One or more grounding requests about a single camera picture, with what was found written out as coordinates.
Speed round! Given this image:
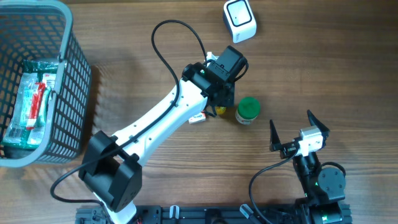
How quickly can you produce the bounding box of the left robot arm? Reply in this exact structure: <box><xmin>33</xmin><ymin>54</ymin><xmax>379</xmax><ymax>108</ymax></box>
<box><xmin>78</xmin><ymin>60</ymin><xmax>242</xmax><ymax>223</ymax></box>

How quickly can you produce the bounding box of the dark grey mesh basket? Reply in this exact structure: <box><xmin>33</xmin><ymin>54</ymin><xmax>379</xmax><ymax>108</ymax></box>
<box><xmin>1</xmin><ymin>1</ymin><xmax>92</xmax><ymax>168</ymax></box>

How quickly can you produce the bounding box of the yellow liquid bottle silver cap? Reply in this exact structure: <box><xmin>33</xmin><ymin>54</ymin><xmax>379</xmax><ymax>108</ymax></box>
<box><xmin>215</xmin><ymin>106</ymin><xmax>226</xmax><ymax>115</ymax></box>

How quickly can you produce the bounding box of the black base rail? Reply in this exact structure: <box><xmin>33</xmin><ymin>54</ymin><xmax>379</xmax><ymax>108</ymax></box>
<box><xmin>75</xmin><ymin>203</ymin><xmax>352</xmax><ymax>224</ymax></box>

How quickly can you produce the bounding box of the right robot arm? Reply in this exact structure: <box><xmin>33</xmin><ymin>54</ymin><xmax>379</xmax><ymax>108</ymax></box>
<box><xmin>270</xmin><ymin>110</ymin><xmax>353</xmax><ymax>224</ymax></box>

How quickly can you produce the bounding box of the light green wipes sachet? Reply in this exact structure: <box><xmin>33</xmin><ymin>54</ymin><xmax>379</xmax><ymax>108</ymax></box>
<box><xmin>12</xmin><ymin>72</ymin><xmax>55</xmax><ymax>129</ymax></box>

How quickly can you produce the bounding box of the green 3M gloves package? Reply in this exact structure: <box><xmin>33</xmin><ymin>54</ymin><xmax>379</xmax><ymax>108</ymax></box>
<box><xmin>2</xmin><ymin>60</ymin><xmax>59</xmax><ymax>149</ymax></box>

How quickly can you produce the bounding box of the green lid white jar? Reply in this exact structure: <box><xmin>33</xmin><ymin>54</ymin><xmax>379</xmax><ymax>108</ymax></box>
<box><xmin>235</xmin><ymin>97</ymin><xmax>261</xmax><ymax>125</ymax></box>

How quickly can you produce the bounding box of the white barcode scanner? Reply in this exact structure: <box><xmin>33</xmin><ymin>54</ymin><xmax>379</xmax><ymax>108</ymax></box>
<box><xmin>223</xmin><ymin>0</ymin><xmax>257</xmax><ymax>44</ymax></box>

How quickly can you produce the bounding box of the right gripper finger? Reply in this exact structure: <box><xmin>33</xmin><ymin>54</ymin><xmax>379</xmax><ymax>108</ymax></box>
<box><xmin>307</xmin><ymin>110</ymin><xmax>330</xmax><ymax>137</ymax></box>
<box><xmin>269</xmin><ymin>119</ymin><xmax>281</xmax><ymax>152</ymax></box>

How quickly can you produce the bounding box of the red snack stick packet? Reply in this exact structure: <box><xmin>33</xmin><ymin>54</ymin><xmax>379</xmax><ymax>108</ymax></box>
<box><xmin>25</xmin><ymin>82</ymin><xmax>45</xmax><ymax>130</ymax></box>

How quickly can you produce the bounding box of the small red patterned box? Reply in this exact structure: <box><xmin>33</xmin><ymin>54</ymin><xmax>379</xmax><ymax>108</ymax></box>
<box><xmin>188</xmin><ymin>112</ymin><xmax>206</xmax><ymax>124</ymax></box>

